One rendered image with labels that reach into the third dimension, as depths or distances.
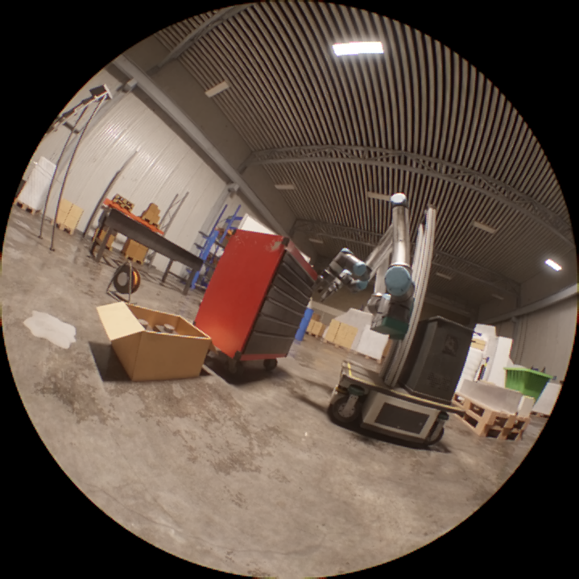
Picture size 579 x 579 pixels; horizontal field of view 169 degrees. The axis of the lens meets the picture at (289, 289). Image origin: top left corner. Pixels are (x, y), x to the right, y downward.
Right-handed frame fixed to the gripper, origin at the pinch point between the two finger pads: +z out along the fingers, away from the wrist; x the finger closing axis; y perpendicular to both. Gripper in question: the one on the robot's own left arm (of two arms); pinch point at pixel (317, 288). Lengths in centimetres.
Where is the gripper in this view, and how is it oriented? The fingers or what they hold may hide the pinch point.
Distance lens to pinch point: 136.2
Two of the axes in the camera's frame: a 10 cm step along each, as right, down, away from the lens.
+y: -6.3, -6.3, 4.5
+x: -4.5, -1.8, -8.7
